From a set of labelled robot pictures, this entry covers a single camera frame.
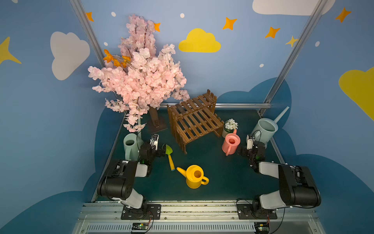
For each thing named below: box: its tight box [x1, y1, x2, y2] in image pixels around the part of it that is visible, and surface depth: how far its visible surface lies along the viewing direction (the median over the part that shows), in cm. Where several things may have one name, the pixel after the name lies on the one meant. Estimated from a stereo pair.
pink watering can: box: [221, 129, 241, 156], surface depth 92 cm
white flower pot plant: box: [222, 118, 239, 138], surface depth 98 cm
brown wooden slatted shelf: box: [167, 89, 225, 155], surface depth 95 cm
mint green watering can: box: [123, 133, 145, 161], surface depth 84 cm
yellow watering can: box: [176, 164, 210, 190], surface depth 78 cm
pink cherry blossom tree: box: [87, 14, 190, 139], surface depth 72 cm
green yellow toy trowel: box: [165, 144, 176, 172], surface depth 94 cm
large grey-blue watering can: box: [246, 106, 290, 149], surface depth 88 cm
